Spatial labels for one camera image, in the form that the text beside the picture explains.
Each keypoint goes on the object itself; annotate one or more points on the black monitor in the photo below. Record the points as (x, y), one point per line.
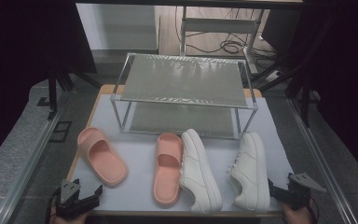
(279, 31)

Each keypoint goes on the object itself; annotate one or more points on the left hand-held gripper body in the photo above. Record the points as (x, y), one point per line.
(70, 191)

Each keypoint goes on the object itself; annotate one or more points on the white sneaker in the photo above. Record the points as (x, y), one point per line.
(199, 171)
(251, 174)

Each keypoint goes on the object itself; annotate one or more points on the wooden table board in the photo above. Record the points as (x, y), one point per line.
(107, 89)

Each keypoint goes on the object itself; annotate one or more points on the black metal stand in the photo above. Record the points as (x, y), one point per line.
(304, 90)
(52, 90)

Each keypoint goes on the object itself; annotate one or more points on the white power strip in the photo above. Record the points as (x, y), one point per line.
(274, 75)

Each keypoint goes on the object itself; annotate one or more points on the two-tier metal shoe rack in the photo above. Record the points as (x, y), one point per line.
(183, 81)

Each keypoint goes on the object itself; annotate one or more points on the aluminium rail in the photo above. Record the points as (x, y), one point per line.
(323, 168)
(31, 168)

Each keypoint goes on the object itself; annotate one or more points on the white metal stand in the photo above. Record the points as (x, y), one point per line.
(217, 25)

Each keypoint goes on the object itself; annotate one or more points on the person's left hand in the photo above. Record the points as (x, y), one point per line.
(71, 220)

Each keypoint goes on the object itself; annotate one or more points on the white panel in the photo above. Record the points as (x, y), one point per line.
(118, 28)

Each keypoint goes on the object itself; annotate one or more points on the pink slipper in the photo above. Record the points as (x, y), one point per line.
(102, 157)
(167, 169)

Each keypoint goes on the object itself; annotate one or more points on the white table mat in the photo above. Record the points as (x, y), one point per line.
(136, 186)

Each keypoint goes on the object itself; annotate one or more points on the person's right hand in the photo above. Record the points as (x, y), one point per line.
(298, 216)

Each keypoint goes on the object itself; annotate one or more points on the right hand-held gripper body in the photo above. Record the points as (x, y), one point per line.
(301, 193)

